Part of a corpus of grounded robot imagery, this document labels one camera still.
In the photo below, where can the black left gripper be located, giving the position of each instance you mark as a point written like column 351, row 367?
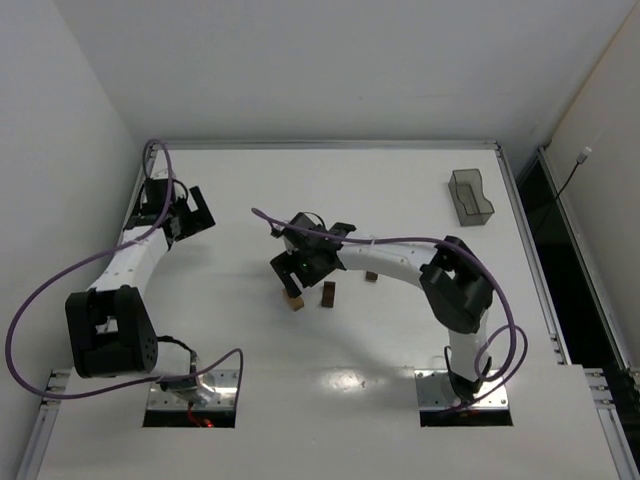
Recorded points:
column 187, row 216

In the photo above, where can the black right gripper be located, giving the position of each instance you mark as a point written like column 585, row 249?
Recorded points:
column 293, row 267

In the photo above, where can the thin light wood plank block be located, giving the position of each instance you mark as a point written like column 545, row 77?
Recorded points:
column 294, row 303

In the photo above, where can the dark wood arch block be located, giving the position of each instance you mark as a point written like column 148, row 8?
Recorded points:
column 328, row 294

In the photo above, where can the smoky transparent plastic box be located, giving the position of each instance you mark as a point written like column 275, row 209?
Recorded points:
column 472, row 207

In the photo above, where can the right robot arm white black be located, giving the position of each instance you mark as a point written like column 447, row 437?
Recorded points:
column 458, row 293

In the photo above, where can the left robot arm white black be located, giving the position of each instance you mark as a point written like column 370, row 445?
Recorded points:
column 110, row 330

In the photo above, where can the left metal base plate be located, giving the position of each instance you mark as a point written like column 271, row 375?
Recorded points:
column 215, row 391

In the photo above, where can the metal base plate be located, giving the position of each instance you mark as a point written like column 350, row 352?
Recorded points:
column 435, row 393
column 215, row 391

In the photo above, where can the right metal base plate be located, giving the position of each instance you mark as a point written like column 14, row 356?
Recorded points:
column 435, row 393

